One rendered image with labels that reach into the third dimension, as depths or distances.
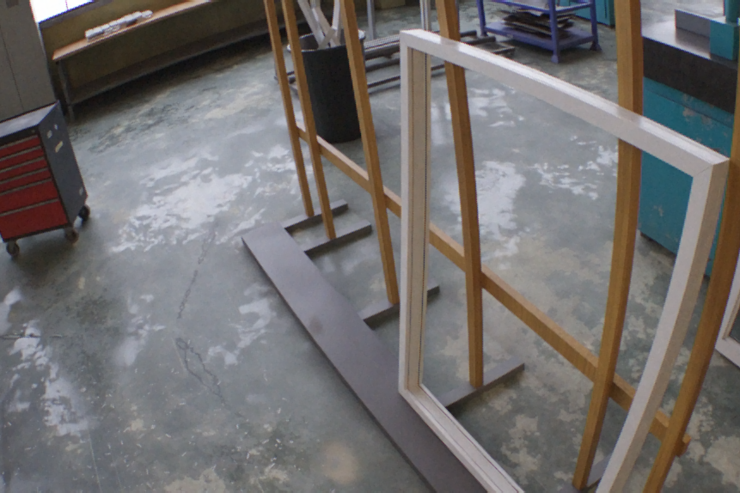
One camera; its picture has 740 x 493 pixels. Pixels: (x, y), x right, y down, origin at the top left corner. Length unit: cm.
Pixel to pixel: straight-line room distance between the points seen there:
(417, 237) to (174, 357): 150
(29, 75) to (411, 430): 661
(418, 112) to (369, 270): 154
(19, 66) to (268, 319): 560
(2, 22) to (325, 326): 606
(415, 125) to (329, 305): 134
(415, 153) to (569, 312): 130
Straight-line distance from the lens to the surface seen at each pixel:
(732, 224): 125
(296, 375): 288
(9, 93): 805
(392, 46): 651
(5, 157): 448
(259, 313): 328
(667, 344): 134
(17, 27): 791
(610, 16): 782
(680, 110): 302
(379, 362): 278
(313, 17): 470
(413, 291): 229
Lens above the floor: 197
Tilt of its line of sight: 32 degrees down
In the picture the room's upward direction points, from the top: 10 degrees counter-clockwise
